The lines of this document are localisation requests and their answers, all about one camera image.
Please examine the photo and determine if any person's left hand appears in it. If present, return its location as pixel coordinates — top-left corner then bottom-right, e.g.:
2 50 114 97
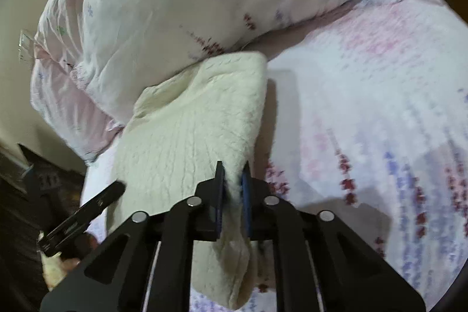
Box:
39 233 99 291

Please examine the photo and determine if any cream cable-knit sweater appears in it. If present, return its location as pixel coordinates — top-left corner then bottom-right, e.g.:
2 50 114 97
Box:
107 52 267 310

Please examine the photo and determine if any pink floral quilt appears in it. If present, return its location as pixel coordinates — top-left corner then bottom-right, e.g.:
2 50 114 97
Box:
31 0 349 161

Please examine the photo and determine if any floral bed sheet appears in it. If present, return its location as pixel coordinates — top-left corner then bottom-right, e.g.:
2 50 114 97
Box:
83 0 467 309

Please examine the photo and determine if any dark wooden furniture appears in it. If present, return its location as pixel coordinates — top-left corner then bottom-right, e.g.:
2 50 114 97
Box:
1 144 85 311

